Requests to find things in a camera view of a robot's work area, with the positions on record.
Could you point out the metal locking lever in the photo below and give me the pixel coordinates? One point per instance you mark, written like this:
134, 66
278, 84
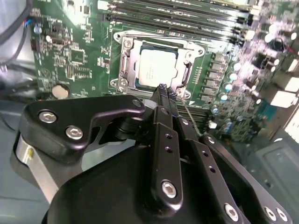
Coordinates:
191, 119

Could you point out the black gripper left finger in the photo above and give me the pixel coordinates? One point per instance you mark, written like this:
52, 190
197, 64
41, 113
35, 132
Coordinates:
70, 109

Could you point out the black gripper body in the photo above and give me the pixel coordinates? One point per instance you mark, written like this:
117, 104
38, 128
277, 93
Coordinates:
105, 198

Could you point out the metal socket cover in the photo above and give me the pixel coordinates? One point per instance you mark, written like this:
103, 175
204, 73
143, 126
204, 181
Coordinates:
134, 67

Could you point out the silver CPU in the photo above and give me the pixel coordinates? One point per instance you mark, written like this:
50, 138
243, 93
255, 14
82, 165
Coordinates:
156, 65

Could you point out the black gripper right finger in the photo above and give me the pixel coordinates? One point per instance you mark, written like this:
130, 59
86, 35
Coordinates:
205, 163

